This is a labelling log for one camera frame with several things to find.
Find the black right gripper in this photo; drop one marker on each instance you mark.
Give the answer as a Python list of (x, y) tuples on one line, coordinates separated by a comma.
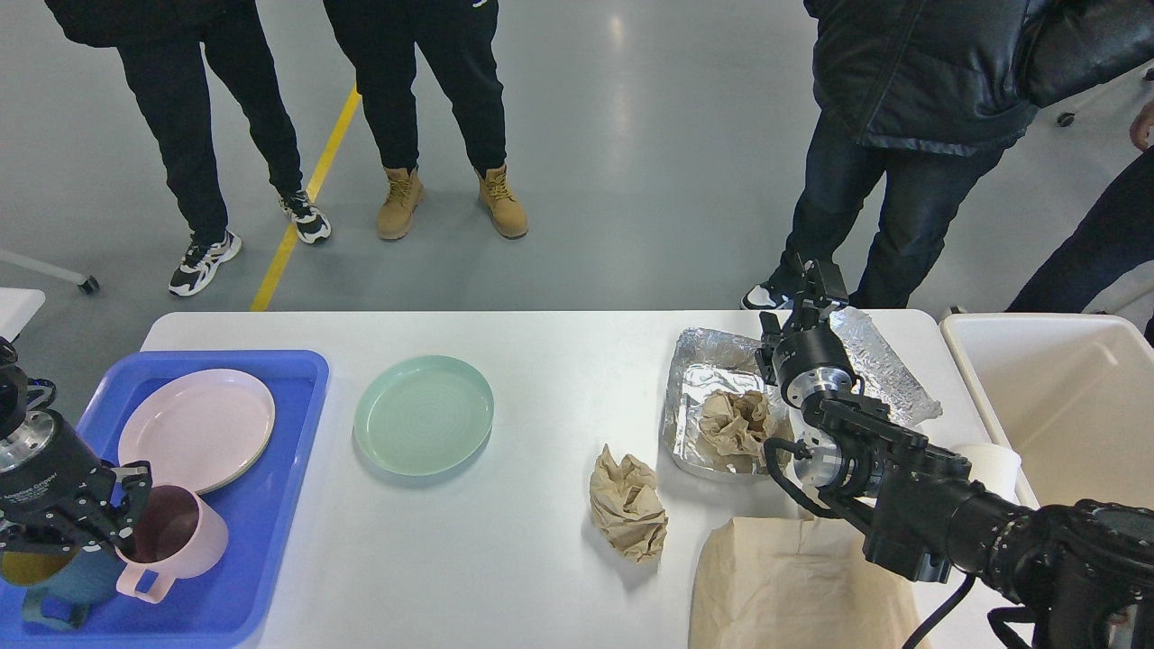
[(804, 357)]

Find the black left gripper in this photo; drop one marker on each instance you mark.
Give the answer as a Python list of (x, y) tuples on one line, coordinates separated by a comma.
[(60, 499)]

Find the teal mug yellow inside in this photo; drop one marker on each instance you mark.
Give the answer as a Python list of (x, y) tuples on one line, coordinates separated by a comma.
[(60, 590)]

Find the pink mug maroon inside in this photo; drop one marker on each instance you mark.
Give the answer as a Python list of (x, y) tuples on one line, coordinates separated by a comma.
[(178, 537)]

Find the mint green plate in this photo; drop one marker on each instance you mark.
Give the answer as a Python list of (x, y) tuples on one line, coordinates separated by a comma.
[(424, 416)]

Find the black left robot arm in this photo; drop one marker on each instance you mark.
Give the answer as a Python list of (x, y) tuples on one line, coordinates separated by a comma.
[(15, 403)]

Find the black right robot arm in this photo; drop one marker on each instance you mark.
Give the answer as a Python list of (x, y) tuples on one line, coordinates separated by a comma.
[(1081, 574)]

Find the crumpled aluminium foil sheet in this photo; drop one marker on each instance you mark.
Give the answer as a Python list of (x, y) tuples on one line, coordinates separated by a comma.
[(885, 376)]

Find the pink plate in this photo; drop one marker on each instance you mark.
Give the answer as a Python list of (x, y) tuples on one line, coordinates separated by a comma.
[(202, 430)]

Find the aluminium foil tray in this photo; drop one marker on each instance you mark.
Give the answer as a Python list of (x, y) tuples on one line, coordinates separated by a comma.
[(704, 361)]

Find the blue plastic tray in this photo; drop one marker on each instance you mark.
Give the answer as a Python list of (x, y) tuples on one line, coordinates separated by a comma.
[(222, 608)]

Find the person in black puffer jacket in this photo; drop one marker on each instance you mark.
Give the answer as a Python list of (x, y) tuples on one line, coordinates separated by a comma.
[(927, 96)]

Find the white side table corner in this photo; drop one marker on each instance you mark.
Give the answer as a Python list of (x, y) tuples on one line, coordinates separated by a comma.
[(18, 306)]

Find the white paper cup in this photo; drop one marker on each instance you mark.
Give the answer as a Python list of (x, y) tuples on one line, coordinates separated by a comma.
[(996, 467)]

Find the beige plastic bin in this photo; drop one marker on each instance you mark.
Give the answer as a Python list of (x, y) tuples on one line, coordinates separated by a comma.
[(1072, 394)]

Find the crumpled brown paper ball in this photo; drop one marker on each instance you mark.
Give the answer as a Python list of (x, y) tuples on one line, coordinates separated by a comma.
[(626, 508)]

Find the flat brown paper bag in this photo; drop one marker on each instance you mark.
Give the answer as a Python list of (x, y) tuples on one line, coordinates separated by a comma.
[(781, 583)]

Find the person in background with sneakers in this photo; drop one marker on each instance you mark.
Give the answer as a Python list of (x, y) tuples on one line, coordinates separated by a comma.
[(1113, 238)]

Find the person in black at left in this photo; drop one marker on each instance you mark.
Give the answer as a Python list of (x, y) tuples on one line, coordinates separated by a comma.
[(166, 49)]

